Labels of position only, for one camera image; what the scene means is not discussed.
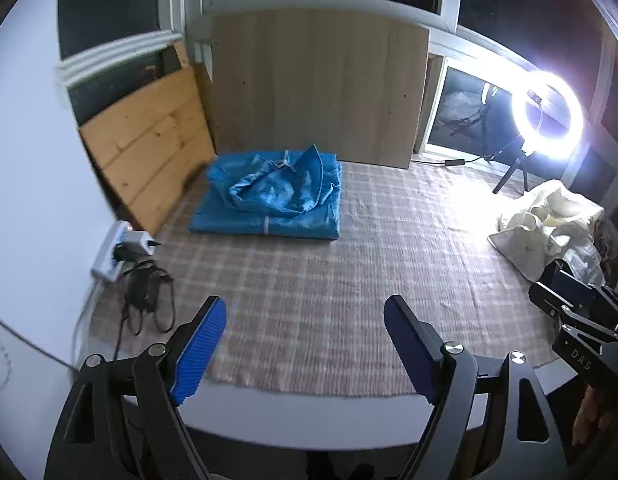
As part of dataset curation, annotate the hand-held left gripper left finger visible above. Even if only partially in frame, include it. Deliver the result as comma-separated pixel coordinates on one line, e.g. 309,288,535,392
44,296,228,480

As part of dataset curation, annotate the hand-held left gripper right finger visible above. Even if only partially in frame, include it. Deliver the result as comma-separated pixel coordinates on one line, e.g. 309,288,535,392
384,295,570,480

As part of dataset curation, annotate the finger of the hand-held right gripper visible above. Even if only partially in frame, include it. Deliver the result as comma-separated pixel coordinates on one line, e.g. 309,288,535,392
529,281,618,343
541,260,618,318

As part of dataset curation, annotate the cream white garment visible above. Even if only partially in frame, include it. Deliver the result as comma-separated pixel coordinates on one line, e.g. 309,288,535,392
489,180,607,287

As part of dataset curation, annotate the blue garment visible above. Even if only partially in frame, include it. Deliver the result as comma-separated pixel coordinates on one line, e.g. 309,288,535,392
189,144,344,242

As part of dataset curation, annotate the person's right hand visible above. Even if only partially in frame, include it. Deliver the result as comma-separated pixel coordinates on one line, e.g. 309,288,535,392
571,385,610,446

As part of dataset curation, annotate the plaid blanket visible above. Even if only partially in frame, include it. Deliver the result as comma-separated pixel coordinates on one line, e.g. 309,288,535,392
89,160,560,401

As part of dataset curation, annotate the white power strip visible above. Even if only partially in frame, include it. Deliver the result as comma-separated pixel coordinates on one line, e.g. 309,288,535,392
91,220,157,282

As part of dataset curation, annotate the black phone holder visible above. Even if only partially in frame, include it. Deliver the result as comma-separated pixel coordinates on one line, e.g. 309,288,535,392
526,89,544,131

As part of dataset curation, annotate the pine wood board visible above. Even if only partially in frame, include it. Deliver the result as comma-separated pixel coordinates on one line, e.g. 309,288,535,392
79,65,217,237

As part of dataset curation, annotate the light wood panel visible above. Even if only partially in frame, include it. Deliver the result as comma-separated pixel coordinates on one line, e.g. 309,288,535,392
209,10,430,170

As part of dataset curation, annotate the black cable bundle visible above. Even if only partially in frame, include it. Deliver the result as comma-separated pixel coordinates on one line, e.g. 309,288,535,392
111,242,176,337

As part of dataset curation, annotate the black power cable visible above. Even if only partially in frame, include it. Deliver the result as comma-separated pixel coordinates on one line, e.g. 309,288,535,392
461,145,512,165

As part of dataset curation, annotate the ring light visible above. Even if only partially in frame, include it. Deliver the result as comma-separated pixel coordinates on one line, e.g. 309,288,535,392
511,70,584,151

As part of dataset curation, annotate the white window frame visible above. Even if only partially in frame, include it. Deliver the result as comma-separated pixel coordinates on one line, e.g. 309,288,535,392
58,0,618,196

